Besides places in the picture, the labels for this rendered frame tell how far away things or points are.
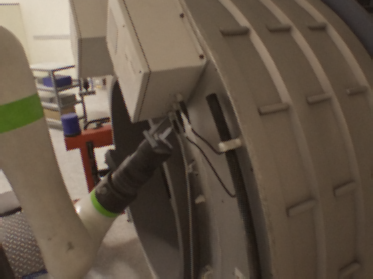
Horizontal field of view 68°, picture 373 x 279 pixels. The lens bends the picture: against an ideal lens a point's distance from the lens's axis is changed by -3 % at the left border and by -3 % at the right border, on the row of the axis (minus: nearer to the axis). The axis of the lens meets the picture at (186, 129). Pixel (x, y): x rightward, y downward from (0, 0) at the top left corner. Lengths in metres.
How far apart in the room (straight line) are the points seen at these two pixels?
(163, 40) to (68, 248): 0.45
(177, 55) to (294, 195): 0.33
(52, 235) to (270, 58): 0.54
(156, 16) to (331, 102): 0.39
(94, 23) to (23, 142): 0.66
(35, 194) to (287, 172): 0.45
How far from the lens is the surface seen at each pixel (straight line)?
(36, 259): 1.76
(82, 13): 1.14
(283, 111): 0.55
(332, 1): 0.89
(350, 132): 0.64
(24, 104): 0.54
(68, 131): 2.11
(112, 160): 0.71
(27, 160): 0.56
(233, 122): 0.49
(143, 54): 0.52
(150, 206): 1.49
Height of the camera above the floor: 1.74
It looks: 23 degrees down
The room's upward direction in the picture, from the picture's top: 2 degrees counter-clockwise
